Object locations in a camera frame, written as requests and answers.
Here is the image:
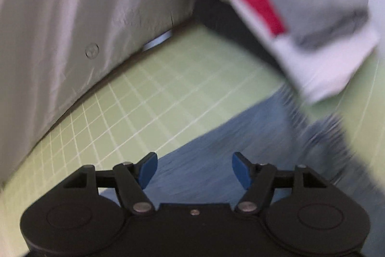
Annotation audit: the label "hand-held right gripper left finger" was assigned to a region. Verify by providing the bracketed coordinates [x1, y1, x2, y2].
[63, 152, 159, 215]

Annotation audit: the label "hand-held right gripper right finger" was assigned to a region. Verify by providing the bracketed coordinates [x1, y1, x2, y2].
[231, 152, 328, 214]

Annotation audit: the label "blue denim pants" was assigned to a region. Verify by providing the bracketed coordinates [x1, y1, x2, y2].
[99, 84, 361, 206]

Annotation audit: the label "white red grey garment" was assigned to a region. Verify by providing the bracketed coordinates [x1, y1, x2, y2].
[185, 0, 380, 104]

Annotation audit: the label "green grid cutting mat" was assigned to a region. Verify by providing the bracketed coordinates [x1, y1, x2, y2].
[0, 23, 385, 257]

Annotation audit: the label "grey fabric backdrop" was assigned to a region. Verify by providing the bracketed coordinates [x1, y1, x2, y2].
[0, 0, 211, 188]

